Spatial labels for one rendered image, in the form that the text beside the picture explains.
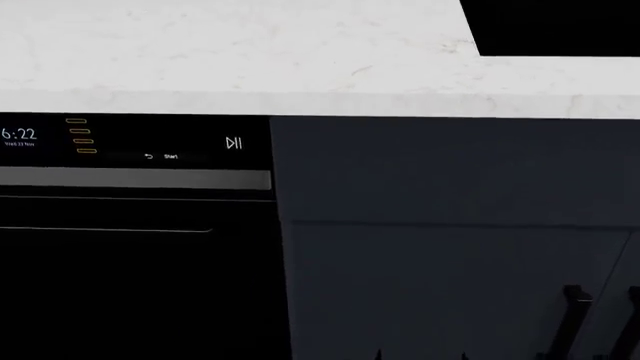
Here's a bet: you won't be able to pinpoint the wide dark navy cabinet door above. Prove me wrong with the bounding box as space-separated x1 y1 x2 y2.
285 219 632 360

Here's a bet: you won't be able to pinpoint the narrow dark navy cabinet door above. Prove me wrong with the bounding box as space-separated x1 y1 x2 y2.
579 229 640 360

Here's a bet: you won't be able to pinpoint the black dishwasher control panel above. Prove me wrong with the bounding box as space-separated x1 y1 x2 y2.
0 111 275 172

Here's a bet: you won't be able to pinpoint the dark navy drawer front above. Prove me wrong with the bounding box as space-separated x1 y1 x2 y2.
268 114 640 228

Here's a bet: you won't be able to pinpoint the white marble countertop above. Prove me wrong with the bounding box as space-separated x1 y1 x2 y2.
0 0 640 120

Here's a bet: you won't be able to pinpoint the black inset cooktop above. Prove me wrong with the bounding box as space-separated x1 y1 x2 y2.
458 0 640 58

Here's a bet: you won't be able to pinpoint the black cabinet door handle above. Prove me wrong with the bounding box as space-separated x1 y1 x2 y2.
535 284 595 360
606 285 640 360

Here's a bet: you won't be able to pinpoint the grey dishwasher handle bar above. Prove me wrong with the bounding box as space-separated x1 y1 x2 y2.
0 165 273 192

